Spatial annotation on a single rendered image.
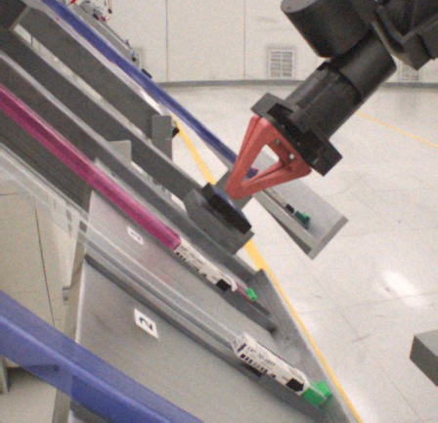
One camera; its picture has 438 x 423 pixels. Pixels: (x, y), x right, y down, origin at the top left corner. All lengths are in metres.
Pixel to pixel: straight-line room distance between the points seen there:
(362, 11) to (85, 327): 0.37
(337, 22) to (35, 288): 1.12
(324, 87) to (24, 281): 1.07
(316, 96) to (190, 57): 7.48
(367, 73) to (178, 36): 7.45
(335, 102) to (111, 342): 0.33
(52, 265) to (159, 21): 6.72
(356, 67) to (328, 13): 0.06
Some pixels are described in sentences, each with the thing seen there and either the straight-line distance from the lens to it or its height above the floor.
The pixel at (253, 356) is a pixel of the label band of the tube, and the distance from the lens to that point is 0.31.
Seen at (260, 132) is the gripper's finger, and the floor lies 0.87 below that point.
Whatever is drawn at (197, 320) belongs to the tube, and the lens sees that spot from 0.29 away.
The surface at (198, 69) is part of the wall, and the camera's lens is 7.97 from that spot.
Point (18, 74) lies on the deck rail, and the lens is 0.44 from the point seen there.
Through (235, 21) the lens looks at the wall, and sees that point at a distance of 8.04.
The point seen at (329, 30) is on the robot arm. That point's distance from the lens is 0.45.
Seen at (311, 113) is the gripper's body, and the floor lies 0.89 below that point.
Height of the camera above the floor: 0.96
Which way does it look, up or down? 21 degrees down
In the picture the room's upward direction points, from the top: straight up
